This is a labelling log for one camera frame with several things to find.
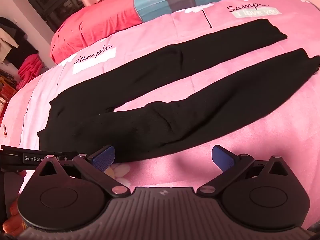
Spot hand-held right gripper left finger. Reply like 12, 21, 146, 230
32, 144, 131, 197

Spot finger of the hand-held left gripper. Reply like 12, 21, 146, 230
44, 150, 78, 167

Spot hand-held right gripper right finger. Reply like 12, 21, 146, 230
197, 145, 292, 197

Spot black pants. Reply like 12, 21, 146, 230
37, 19, 320, 166

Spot person's left hand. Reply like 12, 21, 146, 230
4, 211, 27, 237

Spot wooden shelf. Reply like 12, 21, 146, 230
0, 69, 17, 123

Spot red knitted cloth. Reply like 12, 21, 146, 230
17, 54, 45, 89

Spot pile of dark clothes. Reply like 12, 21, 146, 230
0, 16, 39, 65

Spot red and blue folded quilt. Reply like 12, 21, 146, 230
50, 0, 279, 64

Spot dark window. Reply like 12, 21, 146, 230
20, 0, 87, 33

